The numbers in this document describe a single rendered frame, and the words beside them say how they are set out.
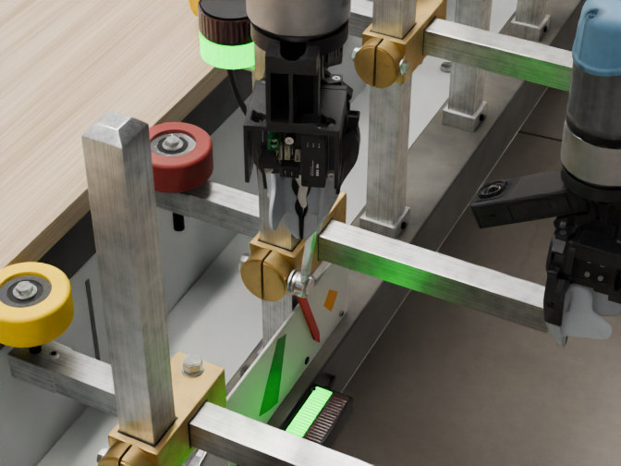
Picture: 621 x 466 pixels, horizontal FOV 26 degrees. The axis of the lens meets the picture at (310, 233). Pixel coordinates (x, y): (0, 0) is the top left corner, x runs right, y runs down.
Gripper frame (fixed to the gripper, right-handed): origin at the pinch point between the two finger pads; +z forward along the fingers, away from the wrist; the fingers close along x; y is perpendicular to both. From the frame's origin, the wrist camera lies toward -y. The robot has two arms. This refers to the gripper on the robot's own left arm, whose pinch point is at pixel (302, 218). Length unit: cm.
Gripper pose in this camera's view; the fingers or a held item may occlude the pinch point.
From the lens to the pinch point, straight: 111.2
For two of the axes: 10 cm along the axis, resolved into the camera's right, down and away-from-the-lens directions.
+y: -1.2, 6.2, -7.8
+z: 0.0, 7.8, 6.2
